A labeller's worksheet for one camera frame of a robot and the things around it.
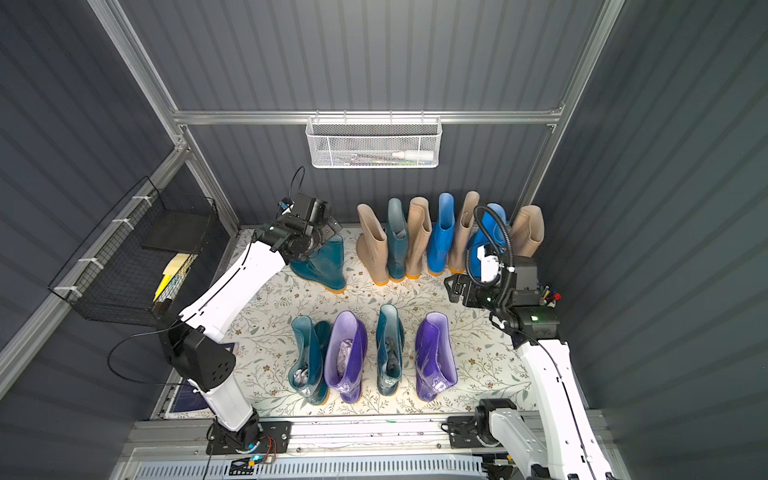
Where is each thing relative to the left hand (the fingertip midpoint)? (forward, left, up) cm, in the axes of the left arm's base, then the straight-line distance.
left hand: (331, 231), depth 80 cm
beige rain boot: (0, -11, -6) cm, 12 cm away
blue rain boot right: (+7, -48, -9) cm, 49 cm away
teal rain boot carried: (0, +4, -15) cm, 16 cm away
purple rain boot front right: (-34, -25, -2) cm, 43 cm away
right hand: (-16, -35, -2) cm, 38 cm away
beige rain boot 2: (+7, -25, -7) cm, 27 cm away
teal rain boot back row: (0, -18, -4) cm, 18 cm away
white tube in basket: (+27, -23, +6) cm, 36 cm away
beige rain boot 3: (+4, -37, -5) cm, 38 cm away
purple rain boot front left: (-30, -5, -11) cm, 32 cm away
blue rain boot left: (+3, -31, -5) cm, 31 cm away
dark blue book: (-35, +39, -28) cm, 59 cm away
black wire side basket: (-10, +47, -1) cm, 48 cm away
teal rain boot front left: (-36, +2, -8) cm, 37 cm away
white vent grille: (-50, -28, -29) cm, 65 cm away
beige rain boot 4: (+7, -58, -7) cm, 59 cm away
